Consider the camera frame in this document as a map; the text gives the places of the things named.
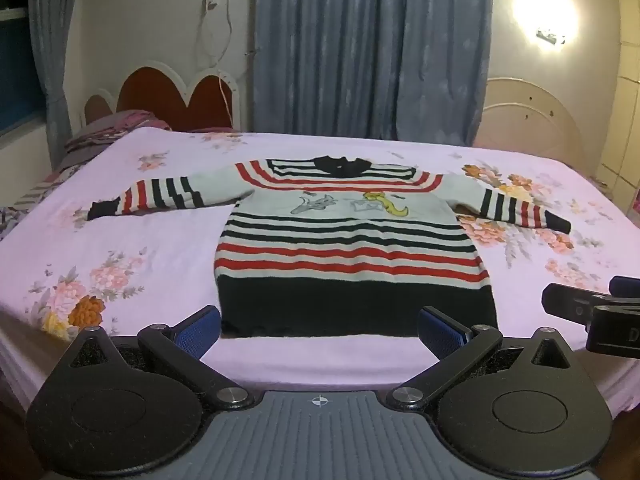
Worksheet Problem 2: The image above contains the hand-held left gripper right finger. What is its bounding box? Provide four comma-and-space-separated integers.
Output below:
389, 306, 576, 410

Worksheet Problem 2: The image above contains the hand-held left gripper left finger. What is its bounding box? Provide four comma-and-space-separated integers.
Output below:
49, 306, 256, 410

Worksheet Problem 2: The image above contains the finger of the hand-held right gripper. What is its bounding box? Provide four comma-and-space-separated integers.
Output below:
608, 275, 640, 298
542, 283, 603, 330

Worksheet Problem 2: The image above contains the striped knit sweater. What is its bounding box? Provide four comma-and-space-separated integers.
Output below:
87, 155, 572, 339

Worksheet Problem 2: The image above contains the pink floral bed sheet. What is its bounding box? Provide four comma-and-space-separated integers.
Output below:
0, 126, 640, 416

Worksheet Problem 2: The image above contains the white wardrobe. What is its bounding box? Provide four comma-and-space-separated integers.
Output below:
596, 0, 640, 213

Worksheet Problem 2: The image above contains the white round footboard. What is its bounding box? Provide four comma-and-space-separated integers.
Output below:
474, 77, 599, 177

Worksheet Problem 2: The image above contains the striped blanket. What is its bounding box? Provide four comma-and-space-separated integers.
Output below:
0, 167, 68, 243

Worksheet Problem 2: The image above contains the purple folded quilt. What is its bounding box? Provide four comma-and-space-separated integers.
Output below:
63, 108, 172, 163

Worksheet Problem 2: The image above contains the red and white headboard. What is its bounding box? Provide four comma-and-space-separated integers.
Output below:
80, 60, 247, 133

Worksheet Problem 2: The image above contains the wide blue curtain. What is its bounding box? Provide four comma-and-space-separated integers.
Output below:
249, 0, 494, 149

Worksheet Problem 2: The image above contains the window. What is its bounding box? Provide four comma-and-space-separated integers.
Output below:
0, 6, 47, 135

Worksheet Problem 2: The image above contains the narrow blue curtain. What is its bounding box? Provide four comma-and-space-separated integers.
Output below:
27, 0, 77, 171

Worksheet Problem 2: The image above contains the white charging cable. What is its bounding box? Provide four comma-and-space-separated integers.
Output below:
192, 0, 237, 131

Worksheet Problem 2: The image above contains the wall lamp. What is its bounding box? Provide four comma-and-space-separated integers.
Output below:
515, 0, 582, 57

